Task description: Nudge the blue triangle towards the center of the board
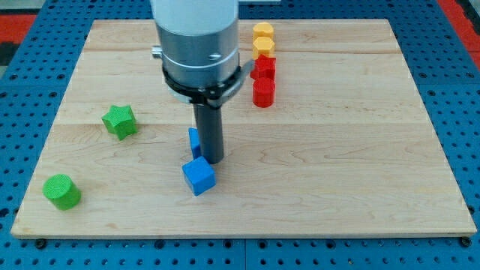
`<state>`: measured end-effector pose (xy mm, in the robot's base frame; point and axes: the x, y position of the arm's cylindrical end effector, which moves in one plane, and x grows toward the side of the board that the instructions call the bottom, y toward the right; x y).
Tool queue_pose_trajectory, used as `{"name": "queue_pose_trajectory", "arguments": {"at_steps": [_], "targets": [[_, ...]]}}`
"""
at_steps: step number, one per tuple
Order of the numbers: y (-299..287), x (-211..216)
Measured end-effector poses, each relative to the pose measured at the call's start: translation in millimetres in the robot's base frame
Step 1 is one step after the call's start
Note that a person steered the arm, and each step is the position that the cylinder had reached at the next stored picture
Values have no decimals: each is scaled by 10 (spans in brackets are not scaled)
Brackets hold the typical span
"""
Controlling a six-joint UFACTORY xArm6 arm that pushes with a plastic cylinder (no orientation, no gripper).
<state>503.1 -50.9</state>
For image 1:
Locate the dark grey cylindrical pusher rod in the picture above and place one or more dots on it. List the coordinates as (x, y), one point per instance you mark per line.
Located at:
(210, 132)

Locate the blue triangle block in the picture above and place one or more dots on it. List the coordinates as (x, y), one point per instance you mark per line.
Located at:
(194, 139)

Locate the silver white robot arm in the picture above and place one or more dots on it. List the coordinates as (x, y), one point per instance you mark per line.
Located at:
(199, 50)

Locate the light wooden board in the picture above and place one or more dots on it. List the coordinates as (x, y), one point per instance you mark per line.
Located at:
(347, 150)

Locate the blue cube block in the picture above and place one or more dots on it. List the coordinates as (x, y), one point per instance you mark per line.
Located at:
(199, 175)

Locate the red cylinder block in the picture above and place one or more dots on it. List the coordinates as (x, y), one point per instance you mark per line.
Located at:
(263, 92)

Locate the red star block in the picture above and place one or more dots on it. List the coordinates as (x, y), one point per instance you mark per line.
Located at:
(264, 66)

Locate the green star block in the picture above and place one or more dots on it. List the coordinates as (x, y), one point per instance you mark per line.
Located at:
(120, 120)

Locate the yellow hexagon block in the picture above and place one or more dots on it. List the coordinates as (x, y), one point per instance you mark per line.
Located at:
(263, 46)

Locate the yellow heart block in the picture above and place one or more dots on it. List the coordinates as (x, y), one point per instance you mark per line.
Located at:
(263, 30)

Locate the green cylinder block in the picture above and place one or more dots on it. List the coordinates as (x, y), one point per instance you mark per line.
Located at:
(62, 192)

